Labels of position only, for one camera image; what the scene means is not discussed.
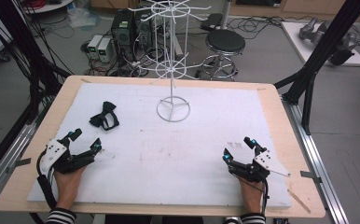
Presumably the person's left striped sleeve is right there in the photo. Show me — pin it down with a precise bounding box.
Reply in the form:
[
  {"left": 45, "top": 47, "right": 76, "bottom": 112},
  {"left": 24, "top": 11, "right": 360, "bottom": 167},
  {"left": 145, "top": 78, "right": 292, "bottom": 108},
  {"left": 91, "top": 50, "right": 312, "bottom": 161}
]
[{"left": 45, "top": 207, "right": 77, "bottom": 224}]

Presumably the black round stool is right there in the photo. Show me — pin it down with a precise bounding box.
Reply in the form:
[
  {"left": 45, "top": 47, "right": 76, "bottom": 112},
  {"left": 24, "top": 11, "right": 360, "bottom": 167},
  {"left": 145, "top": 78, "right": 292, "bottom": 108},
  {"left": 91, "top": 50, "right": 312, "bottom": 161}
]
[{"left": 200, "top": 28, "right": 247, "bottom": 82}]

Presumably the white wire display rack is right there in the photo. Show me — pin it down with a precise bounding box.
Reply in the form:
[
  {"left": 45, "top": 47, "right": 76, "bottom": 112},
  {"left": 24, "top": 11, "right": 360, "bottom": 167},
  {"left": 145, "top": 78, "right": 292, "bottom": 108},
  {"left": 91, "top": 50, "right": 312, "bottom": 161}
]
[{"left": 127, "top": 0, "right": 213, "bottom": 123}]

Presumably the wooden table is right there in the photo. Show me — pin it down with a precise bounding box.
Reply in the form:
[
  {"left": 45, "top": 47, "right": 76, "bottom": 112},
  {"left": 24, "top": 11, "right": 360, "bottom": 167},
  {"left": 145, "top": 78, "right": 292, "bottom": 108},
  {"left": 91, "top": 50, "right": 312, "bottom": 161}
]
[{"left": 0, "top": 74, "right": 326, "bottom": 219}]

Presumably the person's left hand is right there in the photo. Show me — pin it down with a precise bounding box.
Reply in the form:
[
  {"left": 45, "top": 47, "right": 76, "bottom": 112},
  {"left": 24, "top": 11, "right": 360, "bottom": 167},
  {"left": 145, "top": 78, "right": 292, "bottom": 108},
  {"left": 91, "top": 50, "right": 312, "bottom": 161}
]
[{"left": 53, "top": 164, "right": 88, "bottom": 211}]

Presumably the white floor board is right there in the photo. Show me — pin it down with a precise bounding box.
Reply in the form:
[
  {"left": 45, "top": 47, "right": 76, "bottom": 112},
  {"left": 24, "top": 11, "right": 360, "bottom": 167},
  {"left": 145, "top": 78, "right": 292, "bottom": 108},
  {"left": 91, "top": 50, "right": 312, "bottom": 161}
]
[{"left": 280, "top": 21, "right": 360, "bottom": 67}]

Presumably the wooden stick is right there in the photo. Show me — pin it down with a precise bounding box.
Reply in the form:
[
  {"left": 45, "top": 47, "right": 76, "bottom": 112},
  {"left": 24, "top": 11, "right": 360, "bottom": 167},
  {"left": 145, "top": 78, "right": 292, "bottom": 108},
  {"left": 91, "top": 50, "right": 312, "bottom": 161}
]
[{"left": 287, "top": 189, "right": 312, "bottom": 215}]

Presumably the white power supply unit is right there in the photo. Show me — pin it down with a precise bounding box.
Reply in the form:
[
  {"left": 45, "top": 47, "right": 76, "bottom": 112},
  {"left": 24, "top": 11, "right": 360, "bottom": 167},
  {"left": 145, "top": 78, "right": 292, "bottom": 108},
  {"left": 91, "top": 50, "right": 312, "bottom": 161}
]
[
  {"left": 87, "top": 34, "right": 104, "bottom": 61},
  {"left": 97, "top": 36, "right": 113, "bottom": 64}
]

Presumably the person's striped sleeve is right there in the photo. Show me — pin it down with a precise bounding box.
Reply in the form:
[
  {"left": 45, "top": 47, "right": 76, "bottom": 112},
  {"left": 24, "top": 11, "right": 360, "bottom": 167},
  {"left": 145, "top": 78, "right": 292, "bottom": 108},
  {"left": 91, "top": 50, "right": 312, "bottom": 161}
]
[
  {"left": 45, "top": 207, "right": 77, "bottom": 224},
  {"left": 239, "top": 212, "right": 267, "bottom": 224}
]

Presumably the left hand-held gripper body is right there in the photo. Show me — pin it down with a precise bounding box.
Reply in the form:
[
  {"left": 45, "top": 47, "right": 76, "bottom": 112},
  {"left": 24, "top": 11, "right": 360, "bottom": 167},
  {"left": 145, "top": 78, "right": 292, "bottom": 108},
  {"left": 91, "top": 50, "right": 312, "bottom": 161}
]
[{"left": 38, "top": 138, "right": 96, "bottom": 175}]

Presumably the person's right striped sleeve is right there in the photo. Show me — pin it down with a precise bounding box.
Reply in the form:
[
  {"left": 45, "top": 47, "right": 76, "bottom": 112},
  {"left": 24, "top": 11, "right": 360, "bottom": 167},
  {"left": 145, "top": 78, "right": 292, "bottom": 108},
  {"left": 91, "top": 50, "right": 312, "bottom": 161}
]
[{"left": 239, "top": 212, "right": 267, "bottom": 224}]

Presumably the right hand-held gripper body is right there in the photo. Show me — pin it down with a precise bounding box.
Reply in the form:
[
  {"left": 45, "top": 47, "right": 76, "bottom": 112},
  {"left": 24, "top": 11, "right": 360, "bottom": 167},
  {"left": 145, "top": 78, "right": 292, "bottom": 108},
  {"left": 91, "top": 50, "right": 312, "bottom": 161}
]
[{"left": 228, "top": 149, "right": 292, "bottom": 184}]

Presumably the aluminium table rail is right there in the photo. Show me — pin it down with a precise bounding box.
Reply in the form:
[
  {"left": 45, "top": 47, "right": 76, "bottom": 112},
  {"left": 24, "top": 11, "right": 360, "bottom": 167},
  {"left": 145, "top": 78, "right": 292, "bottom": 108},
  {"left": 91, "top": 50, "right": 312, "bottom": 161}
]
[
  {"left": 0, "top": 102, "right": 50, "bottom": 213},
  {"left": 281, "top": 96, "right": 351, "bottom": 224}
]

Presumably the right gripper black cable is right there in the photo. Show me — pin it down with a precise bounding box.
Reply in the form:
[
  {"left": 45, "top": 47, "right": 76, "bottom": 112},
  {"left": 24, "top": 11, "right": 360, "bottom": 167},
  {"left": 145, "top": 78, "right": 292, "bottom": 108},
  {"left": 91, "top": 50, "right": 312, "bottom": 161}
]
[{"left": 230, "top": 173, "right": 270, "bottom": 217}]

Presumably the white foam mat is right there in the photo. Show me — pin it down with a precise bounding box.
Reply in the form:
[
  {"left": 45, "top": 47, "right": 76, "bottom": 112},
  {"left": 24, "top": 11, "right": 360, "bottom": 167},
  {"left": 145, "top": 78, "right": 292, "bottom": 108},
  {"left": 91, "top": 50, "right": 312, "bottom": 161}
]
[{"left": 26, "top": 81, "right": 293, "bottom": 210}]

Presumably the black computer tower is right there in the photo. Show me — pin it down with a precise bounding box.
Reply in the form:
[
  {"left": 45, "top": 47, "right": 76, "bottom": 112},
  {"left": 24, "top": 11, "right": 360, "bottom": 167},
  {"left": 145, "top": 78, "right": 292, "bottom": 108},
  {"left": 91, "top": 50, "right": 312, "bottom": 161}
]
[{"left": 110, "top": 8, "right": 136, "bottom": 57}]

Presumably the black bow tie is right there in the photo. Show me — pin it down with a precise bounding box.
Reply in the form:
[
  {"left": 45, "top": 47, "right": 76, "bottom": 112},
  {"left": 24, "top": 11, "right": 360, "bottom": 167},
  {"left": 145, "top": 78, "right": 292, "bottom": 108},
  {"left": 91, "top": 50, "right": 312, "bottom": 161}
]
[{"left": 89, "top": 101, "right": 120, "bottom": 132}]

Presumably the person's right hand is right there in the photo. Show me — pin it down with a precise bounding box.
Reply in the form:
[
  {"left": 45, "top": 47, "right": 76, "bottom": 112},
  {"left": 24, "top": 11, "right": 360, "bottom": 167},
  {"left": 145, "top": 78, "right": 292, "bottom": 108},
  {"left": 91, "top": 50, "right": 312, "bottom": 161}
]
[{"left": 238, "top": 177, "right": 265, "bottom": 217}]

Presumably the black metal frame stand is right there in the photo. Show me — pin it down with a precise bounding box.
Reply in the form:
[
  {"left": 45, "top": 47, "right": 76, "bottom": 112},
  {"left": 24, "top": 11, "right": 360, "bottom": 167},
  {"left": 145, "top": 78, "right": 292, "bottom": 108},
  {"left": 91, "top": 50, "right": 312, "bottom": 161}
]
[
  {"left": 0, "top": 0, "right": 74, "bottom": 185},
  {"left": 272, "top": 0, "right": 360, "bottom": 136}
]

